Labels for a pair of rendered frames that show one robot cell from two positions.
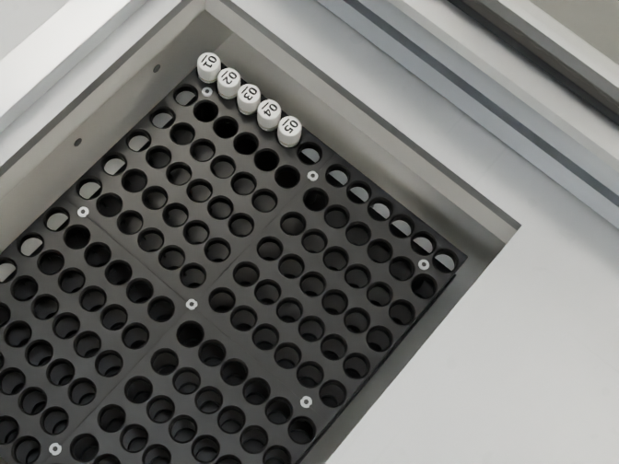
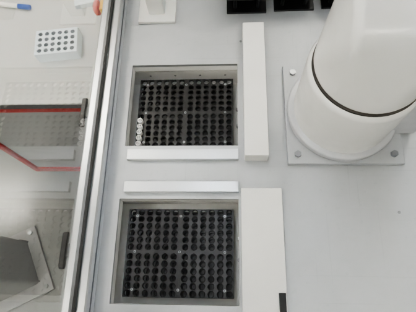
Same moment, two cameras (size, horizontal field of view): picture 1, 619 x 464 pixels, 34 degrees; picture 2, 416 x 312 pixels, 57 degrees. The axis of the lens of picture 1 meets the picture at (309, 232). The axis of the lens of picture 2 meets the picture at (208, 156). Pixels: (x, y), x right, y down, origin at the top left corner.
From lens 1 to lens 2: 0.59 m
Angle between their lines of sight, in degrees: 34
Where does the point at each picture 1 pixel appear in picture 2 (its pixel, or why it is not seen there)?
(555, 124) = (114, 60)
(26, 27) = (160, 165)
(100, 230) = (184, 136)
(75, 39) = (156, 151)
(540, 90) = (110, 65)
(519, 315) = (148, 56)
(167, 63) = not seen: hidden behind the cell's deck
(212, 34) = not seen: hidden behind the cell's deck
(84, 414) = (216, 112)
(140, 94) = not seen: hidden behind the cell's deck
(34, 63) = (166, 153)
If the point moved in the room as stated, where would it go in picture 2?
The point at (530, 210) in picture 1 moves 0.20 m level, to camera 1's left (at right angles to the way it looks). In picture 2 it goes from (129, 65) to (167, 135)
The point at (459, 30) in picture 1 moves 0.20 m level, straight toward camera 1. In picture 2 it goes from (108, 84) to (197, 56)
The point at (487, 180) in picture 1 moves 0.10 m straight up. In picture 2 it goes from (128, 75) to (116, 49)
